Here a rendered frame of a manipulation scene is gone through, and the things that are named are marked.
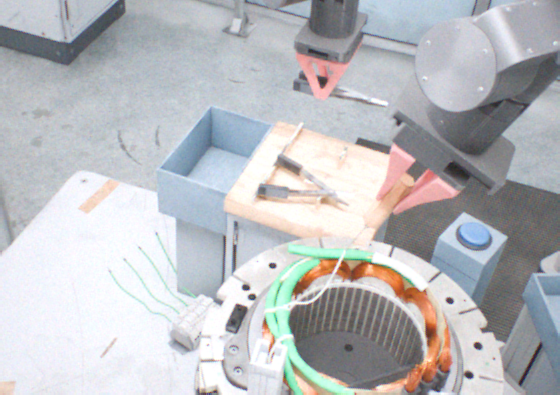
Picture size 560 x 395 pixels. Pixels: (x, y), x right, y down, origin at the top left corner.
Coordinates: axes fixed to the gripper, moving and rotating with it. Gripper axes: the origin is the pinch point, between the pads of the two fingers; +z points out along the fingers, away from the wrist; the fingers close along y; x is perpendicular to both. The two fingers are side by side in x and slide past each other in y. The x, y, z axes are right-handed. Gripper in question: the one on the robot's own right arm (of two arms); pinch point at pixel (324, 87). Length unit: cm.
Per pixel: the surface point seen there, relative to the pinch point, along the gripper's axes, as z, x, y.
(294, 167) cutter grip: 9.6, -1.2, 6.2
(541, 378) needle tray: 22.7, 36.7, 15.9
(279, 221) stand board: 12.8, -0.3, 13.5
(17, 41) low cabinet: 113, -166, -129
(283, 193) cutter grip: 9.8, -0.7, 11.4
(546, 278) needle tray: 13.3, 33.7, 8.2
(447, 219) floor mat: 119, 19, -110
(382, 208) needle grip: -12.1, 14.8, 31.4
